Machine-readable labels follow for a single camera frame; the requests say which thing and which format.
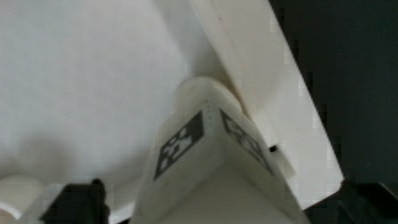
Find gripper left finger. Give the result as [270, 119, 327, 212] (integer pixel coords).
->
[12, 178, 112, 224]

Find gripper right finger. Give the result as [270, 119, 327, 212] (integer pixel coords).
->
[304, 181, 398, 224]

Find white square table top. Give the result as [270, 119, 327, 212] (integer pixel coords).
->
[0, 0, 343, 224]

